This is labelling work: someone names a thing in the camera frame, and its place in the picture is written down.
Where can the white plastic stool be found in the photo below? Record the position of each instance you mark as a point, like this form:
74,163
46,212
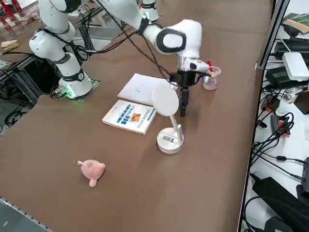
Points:
102,19

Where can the white flat box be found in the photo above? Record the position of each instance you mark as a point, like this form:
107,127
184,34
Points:
295,65

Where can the wooden blocks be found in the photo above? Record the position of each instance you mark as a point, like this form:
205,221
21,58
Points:
9,44

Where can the pink plush toy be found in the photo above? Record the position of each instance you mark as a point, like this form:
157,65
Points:
93,170

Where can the black flat box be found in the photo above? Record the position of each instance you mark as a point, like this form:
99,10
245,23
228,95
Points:
277,76

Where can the black case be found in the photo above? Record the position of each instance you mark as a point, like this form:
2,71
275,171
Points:
282,52

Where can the black power adapter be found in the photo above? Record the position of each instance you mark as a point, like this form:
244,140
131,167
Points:
274,123

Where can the white foldable desk lamp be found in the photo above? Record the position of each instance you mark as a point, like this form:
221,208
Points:
165,100

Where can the green book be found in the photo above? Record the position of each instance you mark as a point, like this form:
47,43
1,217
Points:
299,23

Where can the black controller box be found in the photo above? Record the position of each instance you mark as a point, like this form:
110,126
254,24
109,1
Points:
41,75

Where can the clear plastic cup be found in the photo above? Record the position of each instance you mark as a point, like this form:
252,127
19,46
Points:
212,84

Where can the aluminium frame post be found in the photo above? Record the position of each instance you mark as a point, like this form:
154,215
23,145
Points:
270,36

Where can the white paper clipboard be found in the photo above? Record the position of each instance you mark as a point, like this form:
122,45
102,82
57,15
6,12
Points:
137,87

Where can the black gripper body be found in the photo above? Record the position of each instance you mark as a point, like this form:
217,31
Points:
184,78

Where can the red capped marker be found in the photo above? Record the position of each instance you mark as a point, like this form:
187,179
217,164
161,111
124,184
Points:
210,65

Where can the brown object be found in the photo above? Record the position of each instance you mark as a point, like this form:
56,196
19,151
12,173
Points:
303,101

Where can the blue and white book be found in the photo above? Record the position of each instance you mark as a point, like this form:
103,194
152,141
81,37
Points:
120,116

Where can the red and white rack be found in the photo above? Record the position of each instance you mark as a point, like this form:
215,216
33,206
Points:
7,9

